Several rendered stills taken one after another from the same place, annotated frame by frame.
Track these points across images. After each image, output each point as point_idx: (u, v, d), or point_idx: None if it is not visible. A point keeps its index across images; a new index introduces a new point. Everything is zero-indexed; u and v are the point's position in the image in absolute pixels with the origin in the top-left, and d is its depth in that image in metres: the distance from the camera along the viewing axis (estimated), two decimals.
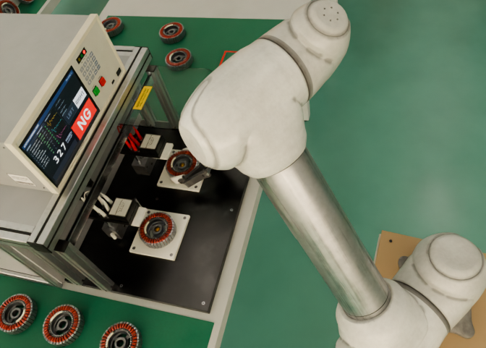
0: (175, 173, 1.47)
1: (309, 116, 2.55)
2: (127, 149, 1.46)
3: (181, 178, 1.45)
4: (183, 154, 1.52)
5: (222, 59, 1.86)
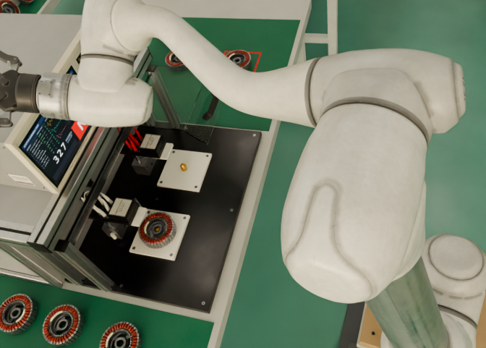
0: None
1: None
2: (127, 149, 1.46)
3: None
4: (241, 53, 1.81)
5: None
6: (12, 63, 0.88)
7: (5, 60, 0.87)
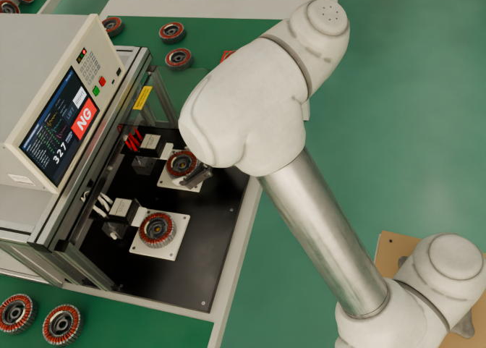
0: None
1: (309, 116, 2.55)
2: (127, 149, 1.46)
3: (183, 180, 1.44)
4: None
5: (222, 59, 1.86)
6: None
7: None
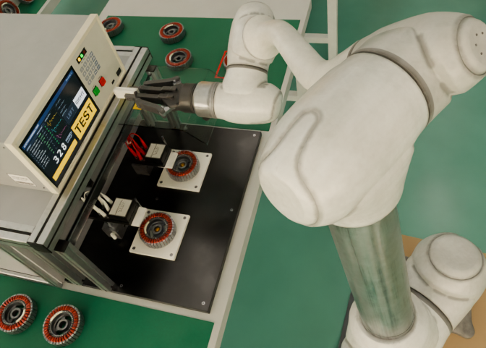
0: None
1: None
2: (133, 158, 1.50)
3: None
4: None
5: (222, 59, 1.86)
6: (165, 111, 1.14)
7: None
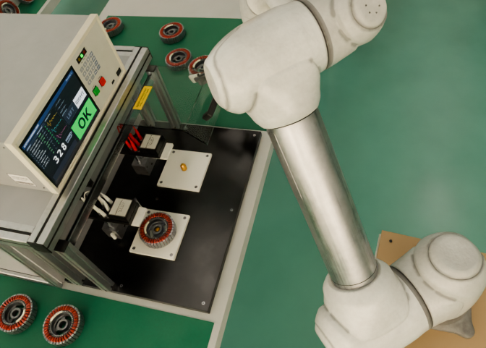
0: None
1: None
2: (127, 149, 1.46)
3: None
4: None
5: None
6: None
7: None
